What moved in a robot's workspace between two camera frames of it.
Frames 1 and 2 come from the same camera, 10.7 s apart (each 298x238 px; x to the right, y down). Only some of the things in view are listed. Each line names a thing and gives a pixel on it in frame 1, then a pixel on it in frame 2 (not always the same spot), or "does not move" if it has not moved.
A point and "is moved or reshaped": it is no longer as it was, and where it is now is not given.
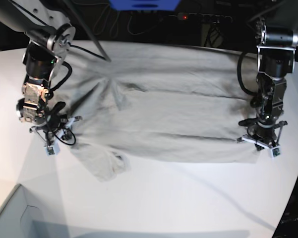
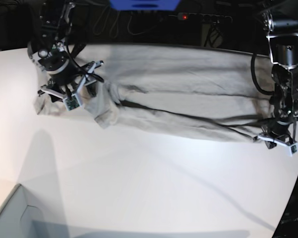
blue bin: (145, 5) does not move
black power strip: (203, 18) does not move
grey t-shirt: (155, 101) is moved or reshaped
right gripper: (263, 131) → (278, 133)
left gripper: (58, 129) → (72, 81)
